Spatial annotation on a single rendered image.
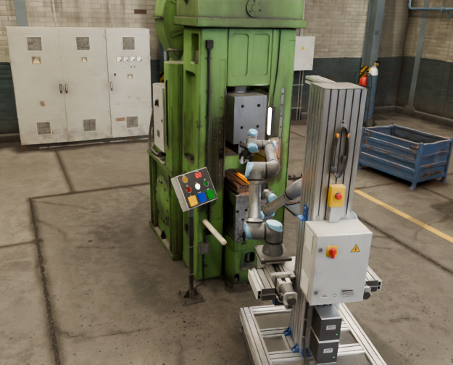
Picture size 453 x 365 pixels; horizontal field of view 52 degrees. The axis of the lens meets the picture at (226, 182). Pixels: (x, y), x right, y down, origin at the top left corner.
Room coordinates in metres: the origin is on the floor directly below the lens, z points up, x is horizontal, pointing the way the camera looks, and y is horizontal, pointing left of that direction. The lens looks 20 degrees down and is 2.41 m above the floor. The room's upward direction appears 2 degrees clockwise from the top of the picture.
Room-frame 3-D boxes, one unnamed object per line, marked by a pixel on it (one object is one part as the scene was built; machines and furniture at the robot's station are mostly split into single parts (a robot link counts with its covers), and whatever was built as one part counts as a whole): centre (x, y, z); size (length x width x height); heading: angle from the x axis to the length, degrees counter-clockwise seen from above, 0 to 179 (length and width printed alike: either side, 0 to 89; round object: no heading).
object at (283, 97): (4.32, -0.39, 1.15); 0.44 x 0.26 x 2.30; 24
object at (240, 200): (4.06, -0.15, 0.69); 0.56 x 0.38 x 0.45; 24
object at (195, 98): (4.05, 0.22, 1.15); 0.44 x 0.26 x 2.30; 24
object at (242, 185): (4.03, -0.10, 0.96); 0.42 x 0.20 x 0.09; 24
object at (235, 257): (4.06, -0.15, 0.23); 0.55 x 0.37 x 0.47; 24
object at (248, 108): (4.05, -0.14, 1.56); 0.42 x 0.39 x 0.40; 24
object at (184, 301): (3.54, 0.29, 0.05); 0.22 x 0.22 x 0.09; 24
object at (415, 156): (7.15, -2.81, 0.36); 1.20 x 0.80 x 0.72; 31
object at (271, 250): (2.92, -0.34, 0.87); 0.15 x 0.15 x 0.10
